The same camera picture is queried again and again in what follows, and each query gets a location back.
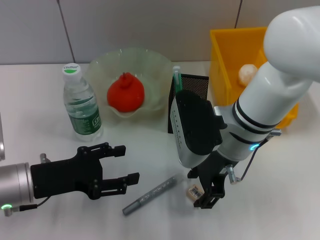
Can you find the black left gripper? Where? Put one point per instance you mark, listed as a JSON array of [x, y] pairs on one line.
[[65, 177]]

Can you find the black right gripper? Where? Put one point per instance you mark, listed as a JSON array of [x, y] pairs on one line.
[[212, 172]]

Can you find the clear water bottle green label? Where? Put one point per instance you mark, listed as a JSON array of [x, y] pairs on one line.
[[85, 120]]

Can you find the mint green pen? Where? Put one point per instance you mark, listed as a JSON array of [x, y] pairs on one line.
[[177, 80]]

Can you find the white garlic bulb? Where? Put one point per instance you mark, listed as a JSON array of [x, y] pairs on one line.
[[246, 75]]

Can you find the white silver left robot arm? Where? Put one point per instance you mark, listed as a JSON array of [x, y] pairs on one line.
[[15, 185]]

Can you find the beige eraser with barcode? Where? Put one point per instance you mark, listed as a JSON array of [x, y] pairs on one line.
[[193, 192]]

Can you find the silver grey marker pen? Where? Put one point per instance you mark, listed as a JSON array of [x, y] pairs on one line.
[[150, 195]]

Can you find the orange fruit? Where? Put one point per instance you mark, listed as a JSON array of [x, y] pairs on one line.
[[125, 95]]

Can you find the black mesh pen holder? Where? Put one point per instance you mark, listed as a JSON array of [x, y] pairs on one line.
[[197, 85]]

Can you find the translucent glass fruit bowl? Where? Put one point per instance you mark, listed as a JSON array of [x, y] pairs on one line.
[[150, 65]]

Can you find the yellow plastic storage bin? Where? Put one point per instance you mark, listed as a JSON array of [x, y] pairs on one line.
[[222, 75]]

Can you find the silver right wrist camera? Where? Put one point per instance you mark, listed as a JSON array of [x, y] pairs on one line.
[[195, 125]]

